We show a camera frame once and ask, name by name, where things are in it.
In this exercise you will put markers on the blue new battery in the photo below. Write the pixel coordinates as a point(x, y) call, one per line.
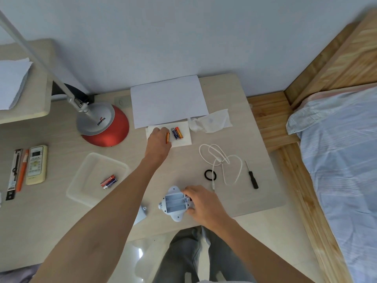
point(175, 133)

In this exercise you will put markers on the crumpled white tissue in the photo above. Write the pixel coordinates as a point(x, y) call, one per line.
point(215, 122)

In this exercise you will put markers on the red desk lamp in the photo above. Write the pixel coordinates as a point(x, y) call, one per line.
point(100, 129)

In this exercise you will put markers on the beige desk shelf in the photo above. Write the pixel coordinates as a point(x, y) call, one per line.
point(41, 94)

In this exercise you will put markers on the person's left forearm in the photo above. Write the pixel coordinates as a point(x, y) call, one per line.
point(97, 226)

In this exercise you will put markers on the white paper sheet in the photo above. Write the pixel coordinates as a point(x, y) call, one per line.
point(168, 100)

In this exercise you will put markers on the black pen package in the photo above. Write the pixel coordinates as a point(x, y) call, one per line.
point(11, 188)

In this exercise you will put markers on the clear plastic container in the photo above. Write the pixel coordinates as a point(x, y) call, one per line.
point(85, 185)

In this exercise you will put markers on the light blue striped bedsheet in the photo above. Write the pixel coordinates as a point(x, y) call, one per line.
point(347, 188)

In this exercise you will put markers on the light blue toy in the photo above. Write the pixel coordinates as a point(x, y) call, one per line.
point(173, 203)

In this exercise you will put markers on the blue battery cover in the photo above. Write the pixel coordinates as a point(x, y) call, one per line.
point(140, 215)

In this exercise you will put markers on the purple floral quilt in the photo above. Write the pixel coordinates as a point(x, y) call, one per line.
point(17, 275)

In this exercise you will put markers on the orange pen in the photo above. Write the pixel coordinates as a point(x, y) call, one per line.
point(21, 176)

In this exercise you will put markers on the pink pillow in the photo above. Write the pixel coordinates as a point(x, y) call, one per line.
point(353, 88)

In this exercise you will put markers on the person's left hand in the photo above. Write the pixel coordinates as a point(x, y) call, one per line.
point(156, 147)

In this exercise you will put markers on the white paper stack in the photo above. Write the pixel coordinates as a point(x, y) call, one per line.
point(11, 85)

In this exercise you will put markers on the orange new battery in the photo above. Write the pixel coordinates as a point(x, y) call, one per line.
point(167, 138)
point(179, 132)

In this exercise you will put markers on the blue striped pillow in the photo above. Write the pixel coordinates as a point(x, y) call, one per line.
point(318, 114)

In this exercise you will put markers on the wooden bed frame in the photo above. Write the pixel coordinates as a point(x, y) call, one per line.
point(271, 120)

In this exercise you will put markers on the person's grey trousers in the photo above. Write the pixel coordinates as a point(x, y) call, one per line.
point(182, 256)

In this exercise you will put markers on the person's right hand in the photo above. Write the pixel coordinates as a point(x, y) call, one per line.
point(209, 209)

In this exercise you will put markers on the flat white napkin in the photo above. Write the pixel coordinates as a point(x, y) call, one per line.
point(184, 126)

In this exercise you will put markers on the person's right forearm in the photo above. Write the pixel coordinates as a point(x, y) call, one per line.
point(259, 259)

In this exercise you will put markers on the cream remote control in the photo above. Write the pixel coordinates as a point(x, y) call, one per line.
point(36, 165)

